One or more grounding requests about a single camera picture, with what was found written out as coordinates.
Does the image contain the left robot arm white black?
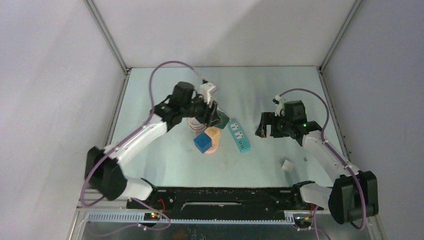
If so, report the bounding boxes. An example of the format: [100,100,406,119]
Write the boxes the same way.
[84,80,222,208]

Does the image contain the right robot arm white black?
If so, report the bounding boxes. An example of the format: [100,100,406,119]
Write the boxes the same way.
[255,100,379,224]

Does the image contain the blue cube plug adapter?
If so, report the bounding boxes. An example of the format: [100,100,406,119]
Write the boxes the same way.
[193,132,213,154]

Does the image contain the green cube plug adapter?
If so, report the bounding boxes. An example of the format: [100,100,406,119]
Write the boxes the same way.
[215,110,230,130]

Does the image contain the grey slotted cable duct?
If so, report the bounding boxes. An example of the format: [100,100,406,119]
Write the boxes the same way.
[85,211,311,225]

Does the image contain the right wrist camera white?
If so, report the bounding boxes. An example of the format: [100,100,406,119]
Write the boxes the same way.
[272,95,285,117]

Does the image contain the yellow cube plug adapter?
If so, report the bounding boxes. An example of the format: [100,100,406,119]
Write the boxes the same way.
[204,126,222,141]

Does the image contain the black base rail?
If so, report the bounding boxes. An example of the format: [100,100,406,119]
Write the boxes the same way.
[144,186,312,220]

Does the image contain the small white plug adapter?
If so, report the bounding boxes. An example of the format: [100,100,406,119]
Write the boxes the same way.
[280,159,295,172]

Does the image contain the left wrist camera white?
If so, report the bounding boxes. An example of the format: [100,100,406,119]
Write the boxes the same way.
[199,81,218,104]

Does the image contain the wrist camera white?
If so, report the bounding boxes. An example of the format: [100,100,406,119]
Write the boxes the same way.
[272,95,285,117]
[199,81,218,104]

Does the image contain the teal power strip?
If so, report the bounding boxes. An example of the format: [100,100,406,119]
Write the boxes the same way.
[227,120,251,154]

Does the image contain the pink round power socket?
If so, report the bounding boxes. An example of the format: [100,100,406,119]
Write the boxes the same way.
[204,138,220,154]

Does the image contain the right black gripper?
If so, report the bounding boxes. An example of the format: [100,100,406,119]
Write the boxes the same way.
[254,112,293,138]

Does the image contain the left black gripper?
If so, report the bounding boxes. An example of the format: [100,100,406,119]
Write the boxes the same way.
[181,92,223,128]

